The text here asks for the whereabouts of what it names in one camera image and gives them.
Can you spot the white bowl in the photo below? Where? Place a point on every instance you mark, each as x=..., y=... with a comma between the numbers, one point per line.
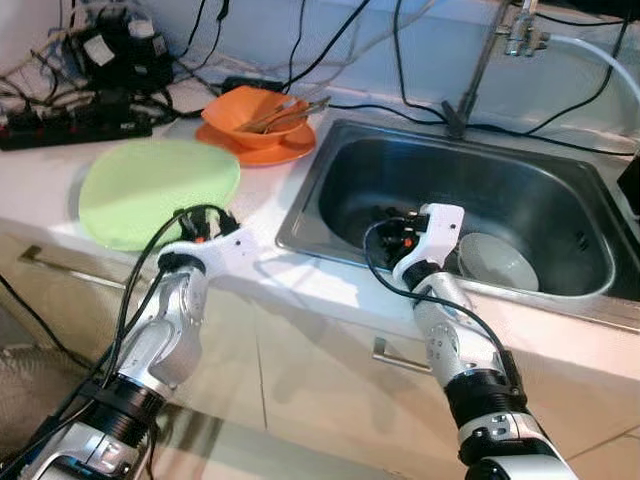
x=500, y=265

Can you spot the green plate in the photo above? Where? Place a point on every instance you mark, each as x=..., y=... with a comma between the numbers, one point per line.
x=140, y=190

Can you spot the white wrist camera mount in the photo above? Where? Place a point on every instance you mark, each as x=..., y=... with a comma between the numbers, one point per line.
x=440, y=230
x=225, y=250

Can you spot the small black power brick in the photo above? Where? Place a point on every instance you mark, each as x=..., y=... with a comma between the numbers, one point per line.
x=250, y=85

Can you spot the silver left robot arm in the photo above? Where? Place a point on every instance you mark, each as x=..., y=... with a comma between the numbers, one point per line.
x=165, y=330

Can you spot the stainless steel sink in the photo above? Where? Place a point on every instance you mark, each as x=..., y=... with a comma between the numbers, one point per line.
x=560, y=200

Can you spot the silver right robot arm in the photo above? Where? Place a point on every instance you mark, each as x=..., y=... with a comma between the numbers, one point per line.
x=455, y=340

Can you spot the brown metal utensil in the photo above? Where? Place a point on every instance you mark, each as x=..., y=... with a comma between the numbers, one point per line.
x=300, y=107
x=280, y=120

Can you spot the black power strip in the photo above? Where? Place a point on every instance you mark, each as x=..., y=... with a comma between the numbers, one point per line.
x=70, y=130

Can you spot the grey floor fan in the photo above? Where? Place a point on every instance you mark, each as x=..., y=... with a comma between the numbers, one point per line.
x=30, y=390

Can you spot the chrome faucet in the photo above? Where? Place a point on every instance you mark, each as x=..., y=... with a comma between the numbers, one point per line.
x=520, y=40

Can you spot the large black power adapter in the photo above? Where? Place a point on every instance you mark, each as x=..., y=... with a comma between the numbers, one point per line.
x=130, y=65

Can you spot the white sink base cabinet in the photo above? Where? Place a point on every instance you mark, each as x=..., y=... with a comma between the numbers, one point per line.
x=320, y=400

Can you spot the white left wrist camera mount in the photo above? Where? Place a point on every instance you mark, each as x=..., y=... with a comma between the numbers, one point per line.
x=225, y=250

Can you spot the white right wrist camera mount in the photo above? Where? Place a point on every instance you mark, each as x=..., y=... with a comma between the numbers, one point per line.
x=440, y=230

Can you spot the orange bowl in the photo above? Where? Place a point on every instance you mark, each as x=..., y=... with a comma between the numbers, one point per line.
x=230, y=115

